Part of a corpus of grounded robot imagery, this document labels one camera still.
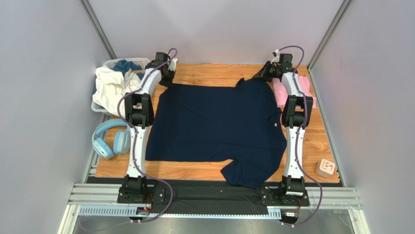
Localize navy blue t shirt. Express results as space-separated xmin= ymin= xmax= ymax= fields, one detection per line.
xmin=146 ymin=79 xmax=287 ymax=189

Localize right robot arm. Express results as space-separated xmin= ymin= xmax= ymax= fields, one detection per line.
xmin=254 ymin=50 xmax=314 ymax=204

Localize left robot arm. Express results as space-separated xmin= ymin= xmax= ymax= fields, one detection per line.
xmin=118 ymin=51 xmax=178 ymax=203

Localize folded pink t shirt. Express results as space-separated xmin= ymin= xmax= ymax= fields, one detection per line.
xmin=272 ymin=76 xmax=317 ymax=109

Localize white laundry basket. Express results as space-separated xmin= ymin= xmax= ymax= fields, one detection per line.
xmin=91 ymin=58 xmax=150 ymax=115

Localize blue t shirt in basket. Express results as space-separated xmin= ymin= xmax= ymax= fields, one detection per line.
xmin=112 ymin=59 xmax=143 ymax=78

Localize white t shirt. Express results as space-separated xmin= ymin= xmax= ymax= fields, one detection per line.
xmin=92 ymin=66 xmax=143 ymax=117

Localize light blue headphones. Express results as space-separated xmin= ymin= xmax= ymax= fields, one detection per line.
xmin=92 ymin=118 xmax=132 ymax=160

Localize pink cube power socket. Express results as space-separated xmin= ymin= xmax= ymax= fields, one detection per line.
xmin=315 ymin=159 xmax=336 ymax=178

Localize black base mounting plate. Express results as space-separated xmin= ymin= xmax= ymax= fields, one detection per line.
xmin=117 ymin=177 xmax=310 ymax=215

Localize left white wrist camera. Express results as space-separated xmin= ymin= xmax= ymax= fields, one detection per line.
xmin=168 ymin=58 xmax=178 ymax=72

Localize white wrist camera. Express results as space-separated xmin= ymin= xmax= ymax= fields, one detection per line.
xmin=168 ymin=58 xmax=178 ymax=72
xmin=270 ymin=49 xmax=281 ymax=63

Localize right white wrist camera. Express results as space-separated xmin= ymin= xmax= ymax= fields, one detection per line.
xmin=270 ymin=49 xmax=281 ymax=63

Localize aluminium front rail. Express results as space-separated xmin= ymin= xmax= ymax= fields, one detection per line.
xmin=58 ymin=178 xmax=369 ymax=234

